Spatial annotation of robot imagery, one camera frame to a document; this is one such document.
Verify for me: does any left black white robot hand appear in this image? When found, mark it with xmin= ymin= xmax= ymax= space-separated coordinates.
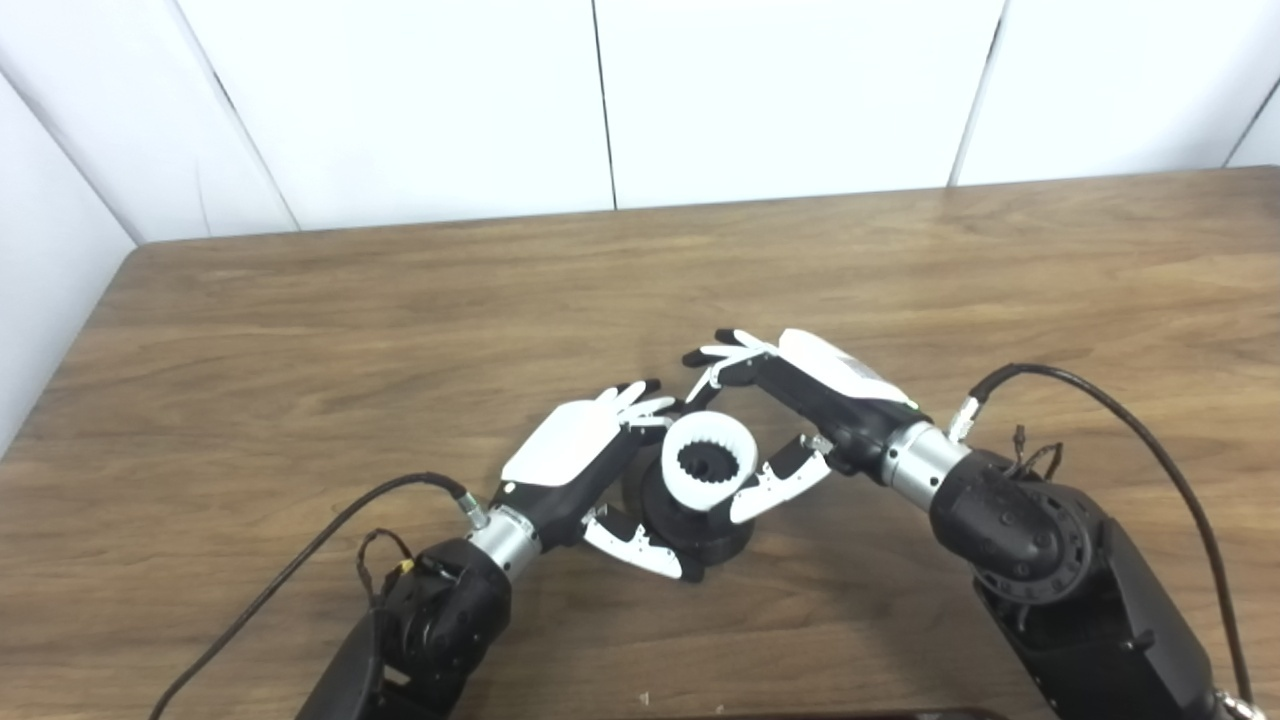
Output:
xmin=466 ymin=379 xmax=706 ymax=583

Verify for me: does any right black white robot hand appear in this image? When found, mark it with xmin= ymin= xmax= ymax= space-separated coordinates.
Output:
xmin=682 ymin=327 xmax=973 ymax=525

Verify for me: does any white plastic ring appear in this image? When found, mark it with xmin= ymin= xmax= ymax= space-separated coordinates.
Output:
xmin=660 ymin=411 xmax=763 ymax=511

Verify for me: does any round black stepped part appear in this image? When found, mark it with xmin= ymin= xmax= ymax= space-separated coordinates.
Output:
xmin=622 ymin=440 xmax=758 ymax=568

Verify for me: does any thick black left wrist cable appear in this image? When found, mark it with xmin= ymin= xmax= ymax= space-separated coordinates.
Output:
xmin=150 ymin=472 xmax=491 ymax=720

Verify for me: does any thick black wrist cable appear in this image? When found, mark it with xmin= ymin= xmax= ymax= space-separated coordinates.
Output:
xmin=945 ymin=363 xmax=1256 ymax=706
xmin=150 ymin=472 xmax=491 ymax=720

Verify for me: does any thin wire on right arm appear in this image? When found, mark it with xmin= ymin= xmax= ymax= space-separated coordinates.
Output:
xmin=1008 ymin=426 xmax=1066 ymax=481

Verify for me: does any thin wire on arm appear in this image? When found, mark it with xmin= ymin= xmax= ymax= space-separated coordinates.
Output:
xmin=1008 ymin=426 xmax=1066 ymax=481
xmin=357 ymin=528 xmax=441 ymax=601

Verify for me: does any thick black right wrist cable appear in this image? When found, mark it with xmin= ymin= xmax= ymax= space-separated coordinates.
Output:
xmin=945 ymin=363 xmax=1256 ymax=706

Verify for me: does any thin wire on left arm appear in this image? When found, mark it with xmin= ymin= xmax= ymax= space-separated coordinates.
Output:
xmin=357 ymin=528 xmax=441 ymax=601

